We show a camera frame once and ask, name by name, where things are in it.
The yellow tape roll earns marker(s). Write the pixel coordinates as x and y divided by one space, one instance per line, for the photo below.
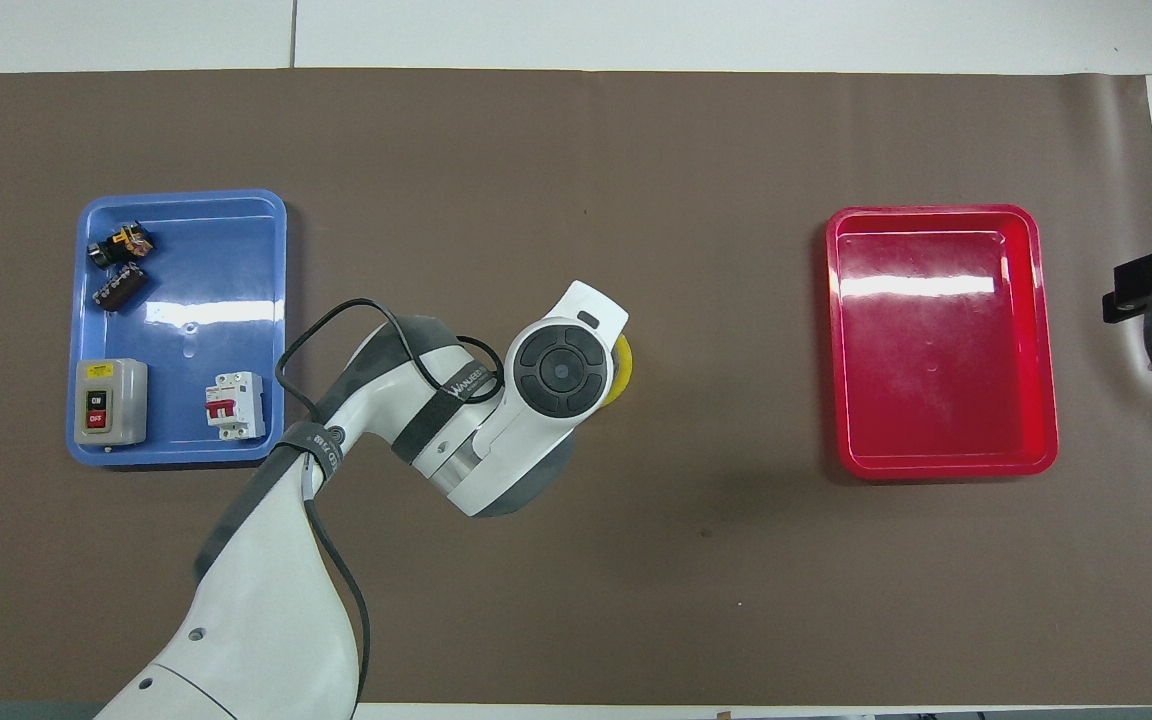
622 372

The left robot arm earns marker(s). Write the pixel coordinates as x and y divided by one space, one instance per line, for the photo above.
266 600

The red plastic tray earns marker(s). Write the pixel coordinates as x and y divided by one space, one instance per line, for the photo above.
936 360

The white circuit breaker red lever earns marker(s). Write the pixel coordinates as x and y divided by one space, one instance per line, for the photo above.
234 405

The blue plastic tray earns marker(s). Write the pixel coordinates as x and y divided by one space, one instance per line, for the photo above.
216 290

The brown and black small component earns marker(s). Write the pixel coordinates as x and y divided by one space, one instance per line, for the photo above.
120 288

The black and yellow small component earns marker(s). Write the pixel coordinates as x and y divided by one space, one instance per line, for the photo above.
119 243

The grey on-off switch box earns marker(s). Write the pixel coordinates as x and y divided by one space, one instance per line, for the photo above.
112 402

